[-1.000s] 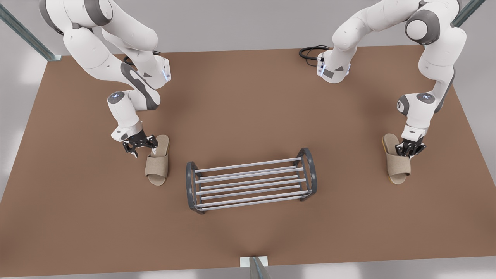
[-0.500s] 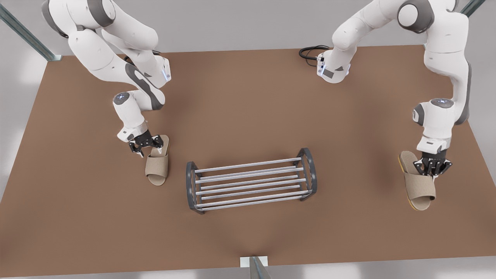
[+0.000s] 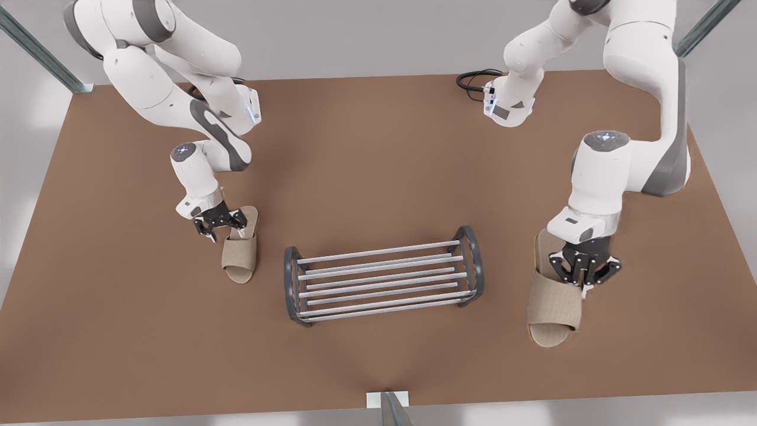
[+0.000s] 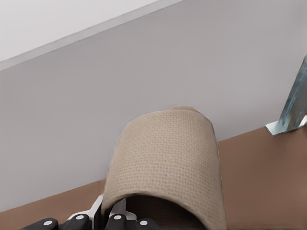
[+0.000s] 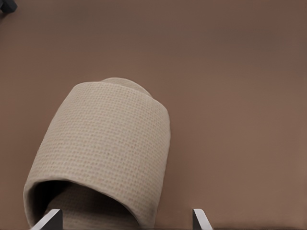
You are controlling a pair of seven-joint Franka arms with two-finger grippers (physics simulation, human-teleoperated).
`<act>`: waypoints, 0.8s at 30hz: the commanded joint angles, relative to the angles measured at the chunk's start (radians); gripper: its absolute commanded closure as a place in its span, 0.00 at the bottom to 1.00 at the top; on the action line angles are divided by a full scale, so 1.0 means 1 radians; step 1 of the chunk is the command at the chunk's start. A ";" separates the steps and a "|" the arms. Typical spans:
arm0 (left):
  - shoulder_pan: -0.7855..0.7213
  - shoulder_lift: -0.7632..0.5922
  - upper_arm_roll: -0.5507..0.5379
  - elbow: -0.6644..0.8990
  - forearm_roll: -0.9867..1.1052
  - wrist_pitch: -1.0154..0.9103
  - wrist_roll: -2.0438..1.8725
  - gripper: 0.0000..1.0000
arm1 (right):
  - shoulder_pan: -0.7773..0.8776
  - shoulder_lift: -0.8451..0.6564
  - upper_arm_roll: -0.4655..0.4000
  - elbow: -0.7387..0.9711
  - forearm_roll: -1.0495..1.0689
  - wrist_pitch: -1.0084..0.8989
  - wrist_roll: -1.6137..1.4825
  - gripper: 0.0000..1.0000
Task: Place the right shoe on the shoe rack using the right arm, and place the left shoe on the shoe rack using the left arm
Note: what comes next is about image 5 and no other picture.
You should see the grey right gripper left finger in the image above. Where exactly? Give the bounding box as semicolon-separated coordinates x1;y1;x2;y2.
30;208;63;230

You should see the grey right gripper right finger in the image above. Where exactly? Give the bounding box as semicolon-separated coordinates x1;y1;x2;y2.
193;208;213;230

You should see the black shoe rack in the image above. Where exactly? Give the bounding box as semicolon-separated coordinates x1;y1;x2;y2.
0;0;18;14

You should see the beige woven slipper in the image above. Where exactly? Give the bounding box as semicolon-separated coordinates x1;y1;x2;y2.
23;77;171;229

